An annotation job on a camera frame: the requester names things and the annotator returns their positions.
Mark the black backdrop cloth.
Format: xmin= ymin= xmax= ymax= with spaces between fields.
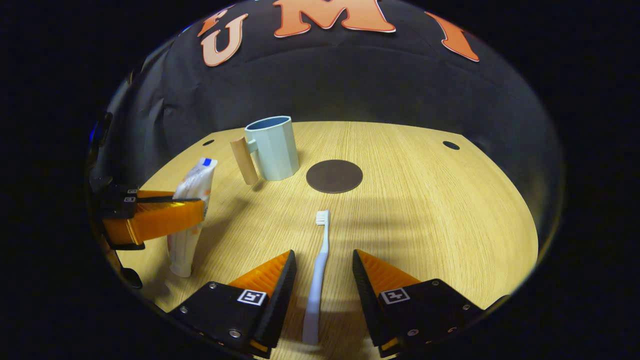
xmin=87 ymin=0 xmax=566 ymax=236

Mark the pale blue toothbrush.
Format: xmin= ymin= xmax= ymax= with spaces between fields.
xmin=302 ymin=210 xmax=331 ymax=346

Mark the light blue cup wooden handle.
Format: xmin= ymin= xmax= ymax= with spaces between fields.
xmin=230 ymin=115 xmax=301 ymax=186

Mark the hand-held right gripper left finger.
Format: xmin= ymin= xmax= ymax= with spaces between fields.
xmin=167 ymin=250 xmax=298 ymax=360

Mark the white toothpaste tube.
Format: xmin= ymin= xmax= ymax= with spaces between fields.
xmin=167 ymin=157 xmax=219 ymax=278

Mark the round dark brown coaster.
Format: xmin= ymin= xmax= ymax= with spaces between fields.
xmin=306 ymin=159 xmax=364 ymax=194

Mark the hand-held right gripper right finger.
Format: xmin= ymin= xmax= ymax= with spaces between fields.
xmin=352 ymin=249 xmax=511 ymax=359

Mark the wooden desktop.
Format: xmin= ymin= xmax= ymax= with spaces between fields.
xmin=117 ymin=120 xmax=540 ymax=360

